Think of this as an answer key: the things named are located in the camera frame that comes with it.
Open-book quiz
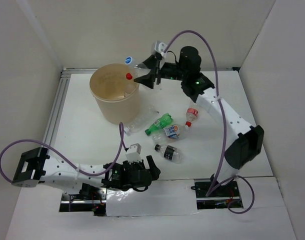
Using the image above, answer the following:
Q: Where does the clear bottle blue white cap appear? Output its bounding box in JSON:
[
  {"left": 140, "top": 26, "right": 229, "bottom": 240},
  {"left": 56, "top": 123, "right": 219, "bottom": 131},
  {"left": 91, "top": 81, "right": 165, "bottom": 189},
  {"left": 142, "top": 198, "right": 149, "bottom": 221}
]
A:
[{"left": 124, "top": 56, "right": 150, "bottom": 80}]

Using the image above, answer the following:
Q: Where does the purple cable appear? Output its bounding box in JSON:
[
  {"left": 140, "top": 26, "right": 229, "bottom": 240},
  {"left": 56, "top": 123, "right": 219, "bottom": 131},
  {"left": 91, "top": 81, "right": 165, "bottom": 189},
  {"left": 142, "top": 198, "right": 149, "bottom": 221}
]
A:
[
  {"left": 0, "top": 121, "right": 130, "bottom": 212},
  {"left": 164, "top": 30, "right": 256, "bottom": 214}
]

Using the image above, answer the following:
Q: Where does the clear bottle blue white label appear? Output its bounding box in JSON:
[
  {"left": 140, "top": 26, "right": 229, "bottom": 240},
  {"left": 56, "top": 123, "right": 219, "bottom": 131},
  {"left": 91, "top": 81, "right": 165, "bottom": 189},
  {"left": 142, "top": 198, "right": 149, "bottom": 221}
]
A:
[{"left": 151, "top": 124, "right": 190, "bottom": 144}]

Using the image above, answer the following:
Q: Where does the beige round plastic bin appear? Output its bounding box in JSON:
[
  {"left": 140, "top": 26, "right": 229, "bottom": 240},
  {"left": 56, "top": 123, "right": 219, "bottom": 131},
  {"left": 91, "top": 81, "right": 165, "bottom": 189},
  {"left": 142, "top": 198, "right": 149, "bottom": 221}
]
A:
[{"left": 89, "top": 63, "right": 141, "bottom": 125}]

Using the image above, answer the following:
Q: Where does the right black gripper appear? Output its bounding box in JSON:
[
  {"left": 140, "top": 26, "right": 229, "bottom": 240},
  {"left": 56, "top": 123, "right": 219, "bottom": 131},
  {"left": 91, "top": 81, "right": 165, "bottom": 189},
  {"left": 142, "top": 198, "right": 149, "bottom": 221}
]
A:
[{"left": 134, "top": 54, "right": 188, "bottom": 90}]

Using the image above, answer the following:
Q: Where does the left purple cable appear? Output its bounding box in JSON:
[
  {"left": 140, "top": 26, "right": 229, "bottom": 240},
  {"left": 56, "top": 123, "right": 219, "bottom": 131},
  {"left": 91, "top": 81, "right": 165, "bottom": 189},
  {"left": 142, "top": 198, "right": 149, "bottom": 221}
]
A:
[{"left": 0, "top": 121, "right": 130, "bottom": 212}]

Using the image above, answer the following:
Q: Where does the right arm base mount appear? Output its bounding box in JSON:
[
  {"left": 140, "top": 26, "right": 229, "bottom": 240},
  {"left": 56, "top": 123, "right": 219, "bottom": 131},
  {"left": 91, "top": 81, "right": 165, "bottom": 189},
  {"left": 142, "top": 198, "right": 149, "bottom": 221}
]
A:
[{"left": 190, "top": 179, "right": 243, "bottom": 210}]

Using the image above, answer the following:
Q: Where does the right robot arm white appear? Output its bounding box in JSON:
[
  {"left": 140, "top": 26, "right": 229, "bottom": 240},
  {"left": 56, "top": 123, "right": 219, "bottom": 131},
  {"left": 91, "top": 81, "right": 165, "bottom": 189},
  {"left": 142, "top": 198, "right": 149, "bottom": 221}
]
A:
[{"left": 132, "top": 46, "right": 264, "bottom": 196}]

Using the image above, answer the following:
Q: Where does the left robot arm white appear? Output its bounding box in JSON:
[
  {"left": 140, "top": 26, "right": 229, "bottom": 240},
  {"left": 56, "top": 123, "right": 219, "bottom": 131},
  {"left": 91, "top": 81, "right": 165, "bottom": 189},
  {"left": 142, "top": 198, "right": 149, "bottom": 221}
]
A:
[{"left": 11, "top": 147, "right": 161, "bottom": 200}]

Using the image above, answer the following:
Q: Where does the green plastic bottle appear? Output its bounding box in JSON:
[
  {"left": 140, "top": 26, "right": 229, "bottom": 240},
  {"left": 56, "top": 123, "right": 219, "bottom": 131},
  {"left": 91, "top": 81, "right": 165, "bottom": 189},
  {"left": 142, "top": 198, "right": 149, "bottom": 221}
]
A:
[{"left": 144, "top": 113, "right": 174, "bottom": 136}]

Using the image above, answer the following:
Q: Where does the clear bottle red label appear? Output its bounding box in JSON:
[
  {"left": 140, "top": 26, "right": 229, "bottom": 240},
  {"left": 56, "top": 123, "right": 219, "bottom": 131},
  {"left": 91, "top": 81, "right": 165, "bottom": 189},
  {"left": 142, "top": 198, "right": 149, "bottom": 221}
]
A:
[{"left": 124, "top": 73, "right": 136, "bottom": 97}]

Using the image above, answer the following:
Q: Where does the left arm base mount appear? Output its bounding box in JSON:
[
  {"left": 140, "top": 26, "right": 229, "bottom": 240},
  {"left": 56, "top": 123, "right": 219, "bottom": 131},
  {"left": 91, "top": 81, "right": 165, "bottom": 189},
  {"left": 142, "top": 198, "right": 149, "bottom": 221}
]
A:
[{"left": 59, "top": 183, "right": 107, "bottom": 217}]

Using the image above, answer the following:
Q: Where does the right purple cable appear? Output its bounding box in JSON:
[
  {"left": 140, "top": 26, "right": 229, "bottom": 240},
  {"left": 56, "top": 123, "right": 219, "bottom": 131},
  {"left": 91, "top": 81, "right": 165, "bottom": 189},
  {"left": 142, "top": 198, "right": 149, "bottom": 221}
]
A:
[{"left": 164, "top": 30, "right": 256, "bottom": 214}]

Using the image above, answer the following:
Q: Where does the aluminium frame rail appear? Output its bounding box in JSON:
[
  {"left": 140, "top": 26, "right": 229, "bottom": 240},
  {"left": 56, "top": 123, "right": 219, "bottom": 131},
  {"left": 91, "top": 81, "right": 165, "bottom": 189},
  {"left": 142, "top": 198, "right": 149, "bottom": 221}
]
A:
[
  {"left": 42, "top": 69, "right": 71, "bottom": 146},
  {"left": 61, "top": 66, "right": 241, "bottom": 74}
]

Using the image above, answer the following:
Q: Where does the aluminium frame rail back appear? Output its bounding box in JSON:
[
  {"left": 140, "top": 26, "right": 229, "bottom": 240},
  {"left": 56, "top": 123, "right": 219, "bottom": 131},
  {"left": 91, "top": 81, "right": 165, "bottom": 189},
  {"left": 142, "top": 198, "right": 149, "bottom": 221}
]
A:
[{"left": 61, "top": 66, "right": 241, "bottom": 74}]

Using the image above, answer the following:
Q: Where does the aluminium frame rail left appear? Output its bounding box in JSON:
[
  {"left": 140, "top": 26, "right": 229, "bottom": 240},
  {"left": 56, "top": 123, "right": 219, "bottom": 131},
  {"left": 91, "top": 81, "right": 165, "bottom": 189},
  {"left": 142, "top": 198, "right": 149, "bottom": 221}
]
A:
[{"left": 42, "top": 69, "right": 71, "bottom": 146}]

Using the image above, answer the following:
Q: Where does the small bottle red label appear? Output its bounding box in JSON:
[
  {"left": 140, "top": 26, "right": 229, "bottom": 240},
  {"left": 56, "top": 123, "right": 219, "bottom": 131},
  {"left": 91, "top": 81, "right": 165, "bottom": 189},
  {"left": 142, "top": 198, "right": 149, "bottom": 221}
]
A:
[{"left": 185, "top": 101, "right": 201, "bottom": 128}]

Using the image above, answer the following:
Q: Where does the clear bottle black label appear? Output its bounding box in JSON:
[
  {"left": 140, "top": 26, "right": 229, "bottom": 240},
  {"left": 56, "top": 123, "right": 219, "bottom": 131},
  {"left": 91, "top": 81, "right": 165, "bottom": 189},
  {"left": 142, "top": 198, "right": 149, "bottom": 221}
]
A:
[{"left": 154, "top": 144, "right": 183, "bottom": 164}]

